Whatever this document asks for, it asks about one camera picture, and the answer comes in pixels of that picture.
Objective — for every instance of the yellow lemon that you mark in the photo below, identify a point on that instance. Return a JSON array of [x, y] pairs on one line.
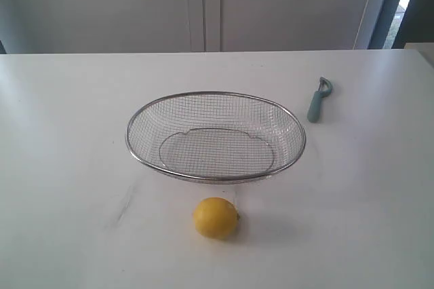
[[215, 218]]

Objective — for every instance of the teal handled peeler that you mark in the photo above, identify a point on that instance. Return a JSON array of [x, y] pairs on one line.
[[324, 90]]

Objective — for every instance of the oval steel wire mesh basket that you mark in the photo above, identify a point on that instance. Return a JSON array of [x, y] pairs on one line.
[[215, 137]]

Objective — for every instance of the white cabinet doors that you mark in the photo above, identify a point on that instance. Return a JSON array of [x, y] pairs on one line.
[[98, 26]]

